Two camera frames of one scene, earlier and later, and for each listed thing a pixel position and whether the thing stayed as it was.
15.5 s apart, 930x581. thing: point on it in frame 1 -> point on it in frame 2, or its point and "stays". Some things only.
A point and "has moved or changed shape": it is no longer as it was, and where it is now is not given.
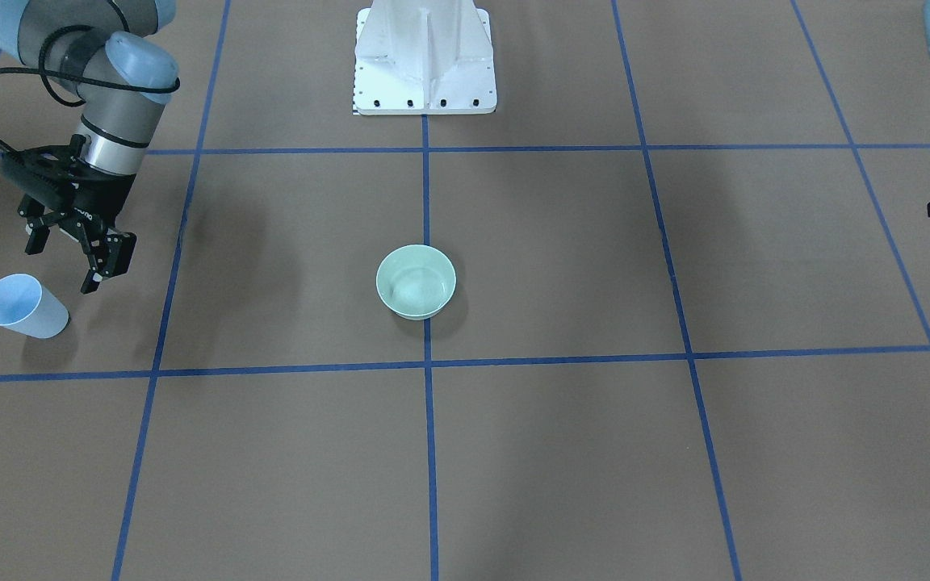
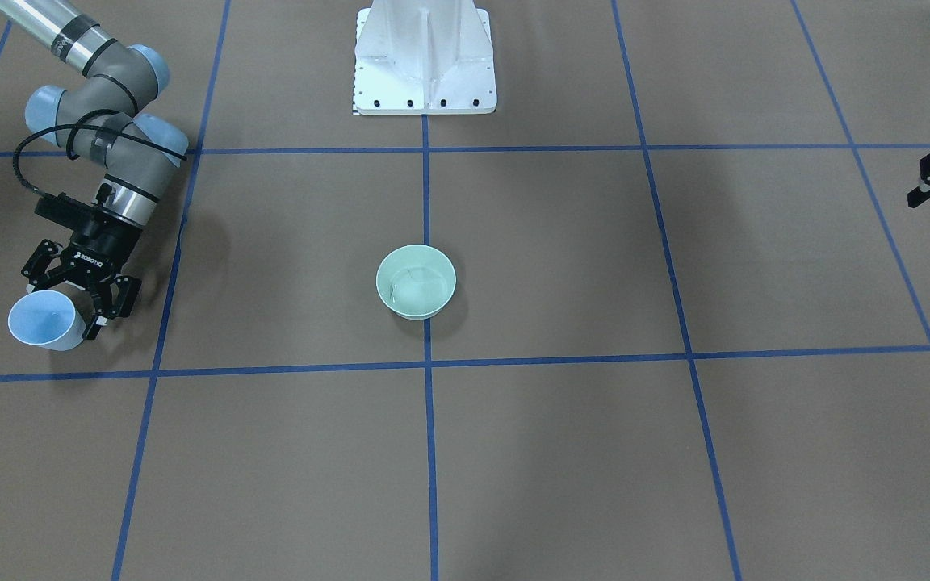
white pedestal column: [424, 57] stays
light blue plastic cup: [19, 302] has moved or changed shape
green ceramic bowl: [416, 282] stays
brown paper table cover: [703, 328] stays
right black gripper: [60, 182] -> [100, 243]
